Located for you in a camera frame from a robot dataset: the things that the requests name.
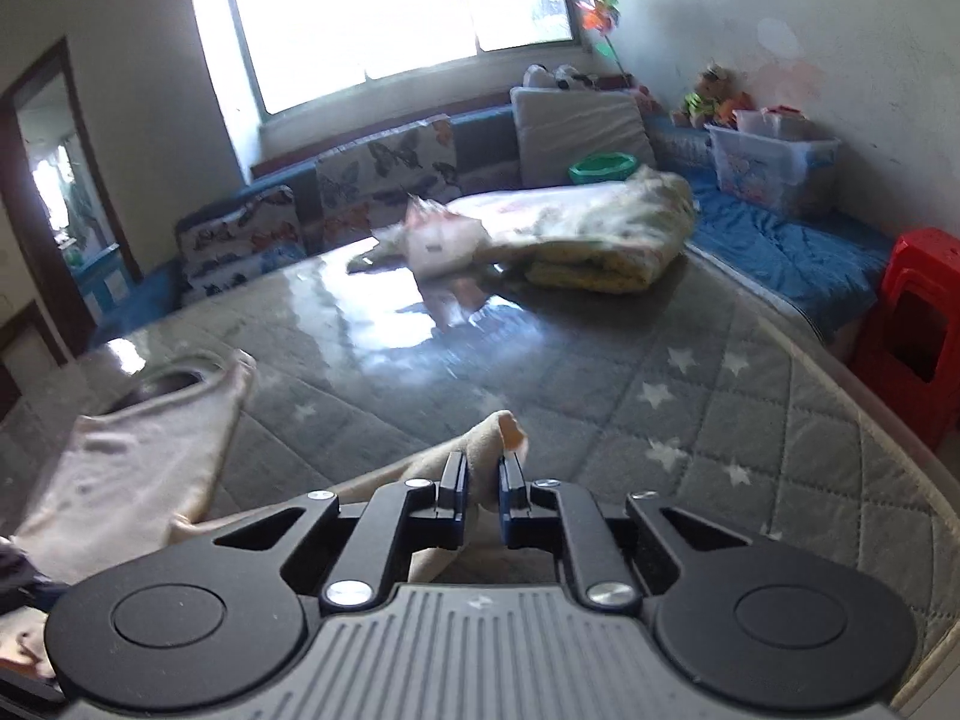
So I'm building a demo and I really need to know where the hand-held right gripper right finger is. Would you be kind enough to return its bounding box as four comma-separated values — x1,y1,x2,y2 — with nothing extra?
497,451,822,612

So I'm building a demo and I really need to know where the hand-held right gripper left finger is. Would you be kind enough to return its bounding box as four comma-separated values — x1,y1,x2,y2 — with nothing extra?
150,451,472,612

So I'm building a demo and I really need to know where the cream sweatshirt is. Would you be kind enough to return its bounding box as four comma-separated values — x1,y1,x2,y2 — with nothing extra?
11,349,560,590

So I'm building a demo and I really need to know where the grey quilted star table cover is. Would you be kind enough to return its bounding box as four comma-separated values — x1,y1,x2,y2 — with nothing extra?
0,236,960,698

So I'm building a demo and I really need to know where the pink white plastic bag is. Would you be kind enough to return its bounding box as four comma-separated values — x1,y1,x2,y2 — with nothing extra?
375,195,488,275

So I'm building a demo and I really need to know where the yellow floral folded blanket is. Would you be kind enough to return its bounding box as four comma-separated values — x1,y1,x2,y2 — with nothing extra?
517,169,697,293

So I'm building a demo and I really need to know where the white printed cloth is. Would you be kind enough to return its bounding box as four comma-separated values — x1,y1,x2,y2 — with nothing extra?
450,184,646,256

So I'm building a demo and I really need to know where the black round induction cooktop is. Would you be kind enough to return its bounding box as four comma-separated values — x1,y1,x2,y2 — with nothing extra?
116,367,218,413

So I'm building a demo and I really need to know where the large butterfly print cushion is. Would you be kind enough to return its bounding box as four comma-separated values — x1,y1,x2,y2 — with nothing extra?
315,114,460,233

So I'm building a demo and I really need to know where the small butterfly print cushion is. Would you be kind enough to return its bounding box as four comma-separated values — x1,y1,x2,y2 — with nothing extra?
176,186,308,293

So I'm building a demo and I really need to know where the green bowl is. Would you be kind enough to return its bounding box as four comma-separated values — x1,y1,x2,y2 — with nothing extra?
568,152,640,185

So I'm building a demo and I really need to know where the blue sofa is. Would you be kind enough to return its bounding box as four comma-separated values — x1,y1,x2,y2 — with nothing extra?
90,101,901,346

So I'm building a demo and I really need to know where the grey cushion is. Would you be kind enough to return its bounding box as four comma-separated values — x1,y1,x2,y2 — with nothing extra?
510,86,657,185

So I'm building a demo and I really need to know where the blue cabinet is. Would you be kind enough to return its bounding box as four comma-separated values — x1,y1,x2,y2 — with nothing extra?
71,244,128,316

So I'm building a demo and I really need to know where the clear plastic storage box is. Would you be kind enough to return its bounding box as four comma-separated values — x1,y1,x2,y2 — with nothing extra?
709,124,841,215

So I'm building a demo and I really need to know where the white black plush toy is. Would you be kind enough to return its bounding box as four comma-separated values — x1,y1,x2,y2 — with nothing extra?
523,62,601,91

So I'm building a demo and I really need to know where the brown teddy bear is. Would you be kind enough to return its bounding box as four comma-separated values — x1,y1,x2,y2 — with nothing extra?
671,64,740,128

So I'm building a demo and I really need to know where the wooden cabinet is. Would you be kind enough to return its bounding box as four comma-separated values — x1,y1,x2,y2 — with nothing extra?
0,300,68,406

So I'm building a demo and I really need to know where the white plastic container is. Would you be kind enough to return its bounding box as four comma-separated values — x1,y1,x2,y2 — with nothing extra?
733,106,807,140

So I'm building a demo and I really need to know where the red plastic stool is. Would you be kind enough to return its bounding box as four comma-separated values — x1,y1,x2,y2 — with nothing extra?
847,227,960,451

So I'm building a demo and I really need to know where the colourful pinwheel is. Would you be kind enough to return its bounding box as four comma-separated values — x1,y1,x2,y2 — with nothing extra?
576,0,631,83

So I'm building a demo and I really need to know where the window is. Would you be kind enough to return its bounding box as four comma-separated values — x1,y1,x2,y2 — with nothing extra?
184,0,582,117

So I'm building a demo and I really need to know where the brown door frame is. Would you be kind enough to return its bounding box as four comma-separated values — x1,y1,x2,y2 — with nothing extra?
0,37,143,361

